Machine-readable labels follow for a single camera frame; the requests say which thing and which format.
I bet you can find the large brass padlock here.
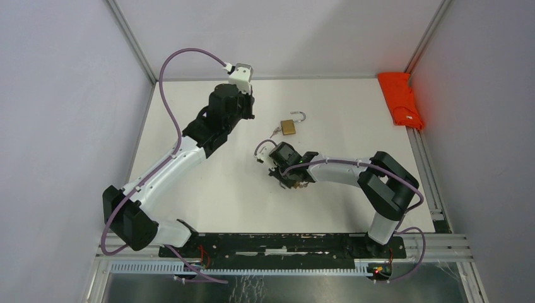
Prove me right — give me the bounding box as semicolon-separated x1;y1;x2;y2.
279;111;307;136

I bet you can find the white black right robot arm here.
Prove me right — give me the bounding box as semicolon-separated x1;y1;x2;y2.
255;142;424;258

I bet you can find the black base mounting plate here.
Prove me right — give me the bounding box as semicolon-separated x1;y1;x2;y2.
158;233;407;270

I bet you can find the aluminium corner frame post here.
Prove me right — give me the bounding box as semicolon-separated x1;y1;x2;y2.
404;0;455;74

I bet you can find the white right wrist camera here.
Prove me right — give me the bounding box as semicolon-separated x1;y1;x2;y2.
255;147;269;163

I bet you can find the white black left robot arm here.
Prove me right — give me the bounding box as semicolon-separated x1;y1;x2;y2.
102;83;255;257

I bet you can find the silver key bunch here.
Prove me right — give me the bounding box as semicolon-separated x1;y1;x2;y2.
269;126;282;139

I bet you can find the orange folded cloth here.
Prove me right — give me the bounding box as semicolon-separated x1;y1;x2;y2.
377;72;425;131

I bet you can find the aluminium front frame rail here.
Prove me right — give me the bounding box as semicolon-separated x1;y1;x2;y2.
81;234;488;302

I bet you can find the left aluminium corner post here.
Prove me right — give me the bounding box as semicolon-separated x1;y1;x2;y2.
104;0;157;85

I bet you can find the small brass padlock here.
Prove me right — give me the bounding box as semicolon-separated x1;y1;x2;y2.
279;180;309;189

